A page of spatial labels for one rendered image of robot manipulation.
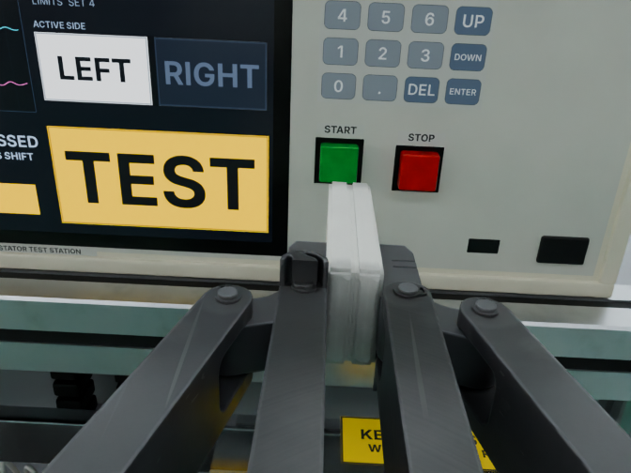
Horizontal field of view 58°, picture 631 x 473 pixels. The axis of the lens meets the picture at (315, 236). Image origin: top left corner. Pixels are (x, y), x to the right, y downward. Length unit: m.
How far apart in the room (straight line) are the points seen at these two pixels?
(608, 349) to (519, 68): 0.14
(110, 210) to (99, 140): 0.04
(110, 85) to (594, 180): 0.23
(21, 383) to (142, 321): 0.28
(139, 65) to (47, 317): 0.13
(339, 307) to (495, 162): 0.15
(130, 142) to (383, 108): 0.12
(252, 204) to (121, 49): 0.09
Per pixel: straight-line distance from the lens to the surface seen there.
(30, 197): 0.32
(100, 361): 0.32
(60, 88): 0.29
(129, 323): 0.30
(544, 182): 0.30
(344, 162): 0.27
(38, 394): 0.57
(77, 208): 0.31
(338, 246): 0.16
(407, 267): 0.17
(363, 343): 0.16
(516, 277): 0.31
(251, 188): 0.28
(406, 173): 0.27
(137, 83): 0.28
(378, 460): 0.28
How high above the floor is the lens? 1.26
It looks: 25 degrees down
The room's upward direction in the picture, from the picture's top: 3 degrees clockwise
